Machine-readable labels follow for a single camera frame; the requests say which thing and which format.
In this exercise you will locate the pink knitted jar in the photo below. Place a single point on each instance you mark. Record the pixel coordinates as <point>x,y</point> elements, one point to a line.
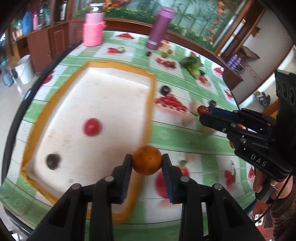
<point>94,25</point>

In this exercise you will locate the small sugarcane piece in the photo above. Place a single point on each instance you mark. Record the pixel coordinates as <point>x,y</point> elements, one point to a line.
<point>190,157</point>

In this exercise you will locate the person right hand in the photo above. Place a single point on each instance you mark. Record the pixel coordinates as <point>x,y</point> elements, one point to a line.
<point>284,188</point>

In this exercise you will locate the red tomato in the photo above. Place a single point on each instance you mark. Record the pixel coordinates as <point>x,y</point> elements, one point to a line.
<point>92,127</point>

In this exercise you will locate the dark plum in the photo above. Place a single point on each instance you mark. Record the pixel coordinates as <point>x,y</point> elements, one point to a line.
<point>52,161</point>

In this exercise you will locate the purple thermos bottle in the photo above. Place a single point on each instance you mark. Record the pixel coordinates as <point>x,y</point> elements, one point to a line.
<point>159,28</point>

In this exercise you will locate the purple bottles pair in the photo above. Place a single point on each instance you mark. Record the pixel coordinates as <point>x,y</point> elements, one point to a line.
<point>234,62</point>

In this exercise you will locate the red jujube front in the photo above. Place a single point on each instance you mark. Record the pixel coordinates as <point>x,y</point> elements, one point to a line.
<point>203,109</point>

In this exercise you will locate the grey kettle on floor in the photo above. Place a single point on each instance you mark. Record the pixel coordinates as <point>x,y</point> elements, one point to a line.
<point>7,78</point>

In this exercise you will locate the bok choy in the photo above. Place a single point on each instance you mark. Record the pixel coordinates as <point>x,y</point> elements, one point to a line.
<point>193,64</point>

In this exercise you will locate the white foam tray yellow tape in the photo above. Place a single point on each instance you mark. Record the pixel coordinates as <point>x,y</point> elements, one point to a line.
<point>101,113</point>

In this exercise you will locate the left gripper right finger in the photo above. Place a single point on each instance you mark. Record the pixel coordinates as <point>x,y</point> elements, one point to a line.
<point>208,212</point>

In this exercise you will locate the blue jug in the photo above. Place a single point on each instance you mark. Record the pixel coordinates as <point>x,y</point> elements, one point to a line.
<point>27,23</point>

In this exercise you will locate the white bucket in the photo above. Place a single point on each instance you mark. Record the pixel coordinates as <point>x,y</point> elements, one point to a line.
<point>25,70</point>

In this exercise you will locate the large sugarcane chunk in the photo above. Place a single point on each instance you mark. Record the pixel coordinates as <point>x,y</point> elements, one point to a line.
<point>207,131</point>

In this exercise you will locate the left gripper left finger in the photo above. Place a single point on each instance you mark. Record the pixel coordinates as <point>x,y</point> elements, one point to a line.
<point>67,218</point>

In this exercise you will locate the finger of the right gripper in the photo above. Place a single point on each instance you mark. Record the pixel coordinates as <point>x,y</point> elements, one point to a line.
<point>218,122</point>
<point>222,111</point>

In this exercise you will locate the dark passion fruit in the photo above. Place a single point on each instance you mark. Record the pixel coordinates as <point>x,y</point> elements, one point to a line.
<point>212,104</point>
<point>165,90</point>

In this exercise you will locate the small pale orange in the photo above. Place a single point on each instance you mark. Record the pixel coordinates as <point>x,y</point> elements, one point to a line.
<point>146,160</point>

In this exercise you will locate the wooden cabinet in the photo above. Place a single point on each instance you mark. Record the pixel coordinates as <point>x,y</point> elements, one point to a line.
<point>46,44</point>

